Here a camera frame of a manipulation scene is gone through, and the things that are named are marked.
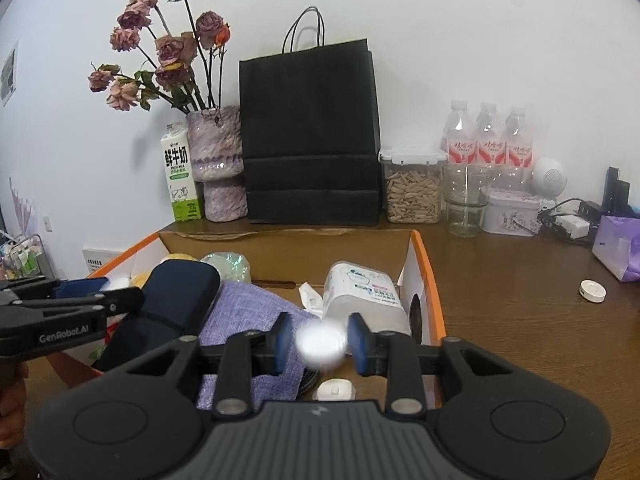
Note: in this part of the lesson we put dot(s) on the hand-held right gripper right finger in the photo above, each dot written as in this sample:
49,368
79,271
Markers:
357,342

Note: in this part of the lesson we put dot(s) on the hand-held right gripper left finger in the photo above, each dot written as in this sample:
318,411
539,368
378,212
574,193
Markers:
284,342

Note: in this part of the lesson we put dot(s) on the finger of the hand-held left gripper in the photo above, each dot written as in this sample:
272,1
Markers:
110,302
75,290

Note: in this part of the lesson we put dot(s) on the small white round case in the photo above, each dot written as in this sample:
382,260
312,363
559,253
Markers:
334,390
592,291
321,344

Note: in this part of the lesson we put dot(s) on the orange white cardboard box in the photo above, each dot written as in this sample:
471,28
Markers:
300,255

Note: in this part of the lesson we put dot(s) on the wooden desktop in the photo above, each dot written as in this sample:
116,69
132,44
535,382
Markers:
500,320

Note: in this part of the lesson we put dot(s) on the person's left hand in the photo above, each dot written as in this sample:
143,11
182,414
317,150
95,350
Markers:
11,412

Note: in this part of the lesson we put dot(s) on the white board with label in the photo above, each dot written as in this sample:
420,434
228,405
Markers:
100,259

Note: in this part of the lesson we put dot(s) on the white wet wipes pack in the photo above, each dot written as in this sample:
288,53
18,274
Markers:
365,295

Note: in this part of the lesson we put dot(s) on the white plastic piece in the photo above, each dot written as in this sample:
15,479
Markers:
311,300

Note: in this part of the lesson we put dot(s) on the purple woven cloth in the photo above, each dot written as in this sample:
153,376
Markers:
245,310

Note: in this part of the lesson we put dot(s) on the metal rack with items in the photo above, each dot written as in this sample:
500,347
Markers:
25,260

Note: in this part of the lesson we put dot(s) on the navy blue soft case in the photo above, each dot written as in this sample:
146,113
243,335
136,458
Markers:
170,300

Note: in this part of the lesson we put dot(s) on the pale green wrapped ball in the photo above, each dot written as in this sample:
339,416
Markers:
227,266

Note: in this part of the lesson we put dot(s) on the white green milk carton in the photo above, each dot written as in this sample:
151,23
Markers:
181,175

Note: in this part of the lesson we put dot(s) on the clear container of seeds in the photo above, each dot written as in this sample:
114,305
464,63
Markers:
412,195

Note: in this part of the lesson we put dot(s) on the clear glass cup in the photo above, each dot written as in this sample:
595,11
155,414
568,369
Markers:
465,210

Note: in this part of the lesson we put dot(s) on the purple marbled vase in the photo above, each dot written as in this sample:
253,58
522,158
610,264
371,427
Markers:
217,160

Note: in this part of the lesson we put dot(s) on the floral tin box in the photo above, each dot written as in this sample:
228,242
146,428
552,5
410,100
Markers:
510,215

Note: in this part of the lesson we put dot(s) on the black paper bag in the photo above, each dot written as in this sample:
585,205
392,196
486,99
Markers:
310,135

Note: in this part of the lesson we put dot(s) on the water bottle red label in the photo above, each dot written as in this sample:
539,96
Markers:
487,137
517,140
459,135

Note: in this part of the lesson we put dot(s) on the white charger plug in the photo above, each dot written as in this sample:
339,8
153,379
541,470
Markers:
572,227

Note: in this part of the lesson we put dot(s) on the white round speaker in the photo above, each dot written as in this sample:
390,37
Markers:
549,177

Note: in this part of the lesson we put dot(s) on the dried pink flower bouquet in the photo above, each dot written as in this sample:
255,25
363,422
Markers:
170,50

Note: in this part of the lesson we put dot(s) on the purple tissue pack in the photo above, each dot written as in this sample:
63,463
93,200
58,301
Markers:
617,250

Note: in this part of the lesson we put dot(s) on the tall black tube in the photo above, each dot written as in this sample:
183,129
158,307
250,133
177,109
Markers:
611,190

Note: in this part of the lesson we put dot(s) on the short black tube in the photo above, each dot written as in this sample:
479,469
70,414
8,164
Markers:
622,197

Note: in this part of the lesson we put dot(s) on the white wall socket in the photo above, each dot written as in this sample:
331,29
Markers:
48,224

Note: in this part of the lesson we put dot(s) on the framed wall picture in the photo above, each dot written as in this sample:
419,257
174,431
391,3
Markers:
7,75

